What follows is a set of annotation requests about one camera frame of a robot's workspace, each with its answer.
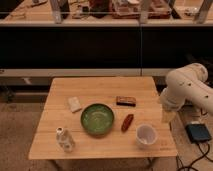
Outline white paper cup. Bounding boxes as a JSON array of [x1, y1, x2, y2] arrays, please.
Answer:
[[136, 124, 158, 149]]

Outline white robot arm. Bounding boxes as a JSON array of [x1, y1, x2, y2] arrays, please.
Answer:
[[159, 63, 213, 123]]

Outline brown sausage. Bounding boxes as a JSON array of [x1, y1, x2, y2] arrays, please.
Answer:
[[121, 114, 134, 132]]

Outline dark brown rectangular block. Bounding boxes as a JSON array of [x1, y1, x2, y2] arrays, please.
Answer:
[[116, 96, 136, 107]]

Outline wooden folding table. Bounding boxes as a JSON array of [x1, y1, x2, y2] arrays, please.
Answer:
[[29, 77, 177, 160]]

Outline green ceramic bowl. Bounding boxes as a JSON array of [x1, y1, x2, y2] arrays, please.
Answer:
[[81, 103, 114, 136]]

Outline white sponge block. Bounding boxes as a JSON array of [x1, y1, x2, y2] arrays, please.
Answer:
[[68, 97, 82, 113]]

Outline small clear glass bottle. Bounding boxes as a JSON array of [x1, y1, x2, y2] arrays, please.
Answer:
[[56, 127, 75, 153]]

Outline long workbench shelf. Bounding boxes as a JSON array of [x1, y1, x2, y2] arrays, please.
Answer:
[[0, 0, 213, 27]]

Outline black cable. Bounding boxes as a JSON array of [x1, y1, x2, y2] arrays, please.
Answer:
[[175, 141, 213, 171]]

